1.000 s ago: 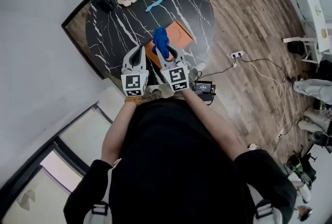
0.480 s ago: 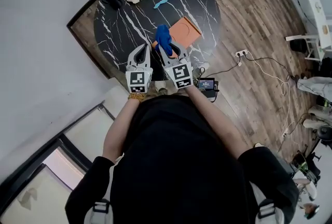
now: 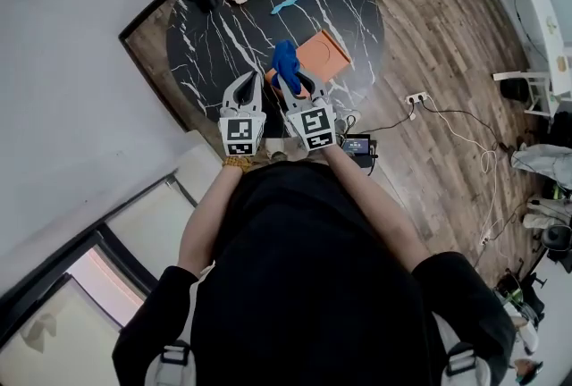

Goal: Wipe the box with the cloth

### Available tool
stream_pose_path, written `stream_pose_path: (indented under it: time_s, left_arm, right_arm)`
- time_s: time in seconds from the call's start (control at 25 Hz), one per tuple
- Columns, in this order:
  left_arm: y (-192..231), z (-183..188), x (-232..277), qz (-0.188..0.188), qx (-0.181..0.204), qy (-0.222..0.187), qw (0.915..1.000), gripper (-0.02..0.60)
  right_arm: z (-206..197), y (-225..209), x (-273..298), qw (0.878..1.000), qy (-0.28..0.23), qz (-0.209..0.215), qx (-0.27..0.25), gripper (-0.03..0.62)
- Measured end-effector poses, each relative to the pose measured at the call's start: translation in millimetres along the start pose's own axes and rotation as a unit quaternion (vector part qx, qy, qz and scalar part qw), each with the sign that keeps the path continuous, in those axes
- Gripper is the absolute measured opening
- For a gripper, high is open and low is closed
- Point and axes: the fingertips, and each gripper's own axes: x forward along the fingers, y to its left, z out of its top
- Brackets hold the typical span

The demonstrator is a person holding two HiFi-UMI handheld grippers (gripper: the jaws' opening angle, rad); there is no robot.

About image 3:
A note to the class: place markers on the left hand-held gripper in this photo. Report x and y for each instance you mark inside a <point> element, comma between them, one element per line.
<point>241,131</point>

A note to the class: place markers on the person's left forearm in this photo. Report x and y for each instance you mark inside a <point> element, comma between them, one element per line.
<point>201,228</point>

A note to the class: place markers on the white desk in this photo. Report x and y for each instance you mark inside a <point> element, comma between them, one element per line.
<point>532,0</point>

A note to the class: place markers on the light blue strip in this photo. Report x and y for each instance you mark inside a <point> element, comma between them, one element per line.
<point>290,2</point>

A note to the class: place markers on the person's black shirt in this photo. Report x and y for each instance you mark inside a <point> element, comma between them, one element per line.
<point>313,286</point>

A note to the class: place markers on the person's right forearm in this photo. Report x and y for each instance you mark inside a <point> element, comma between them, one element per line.
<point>375,205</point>

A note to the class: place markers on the orange box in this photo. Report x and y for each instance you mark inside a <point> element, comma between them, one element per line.
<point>324,58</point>

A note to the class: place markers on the black-framed window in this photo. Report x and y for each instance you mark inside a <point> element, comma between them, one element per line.
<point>134,232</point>

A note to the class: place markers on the blue cloth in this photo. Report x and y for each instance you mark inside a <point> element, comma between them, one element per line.
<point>286,62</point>

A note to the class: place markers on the white power strip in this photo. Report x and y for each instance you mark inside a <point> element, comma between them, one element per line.
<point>416,98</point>

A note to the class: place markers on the small screen device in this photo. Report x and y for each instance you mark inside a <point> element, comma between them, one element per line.
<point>356,147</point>

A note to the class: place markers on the black stool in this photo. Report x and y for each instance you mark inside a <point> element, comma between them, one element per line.
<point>514,88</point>

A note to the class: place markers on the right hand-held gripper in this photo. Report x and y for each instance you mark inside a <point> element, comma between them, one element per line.
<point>315,125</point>

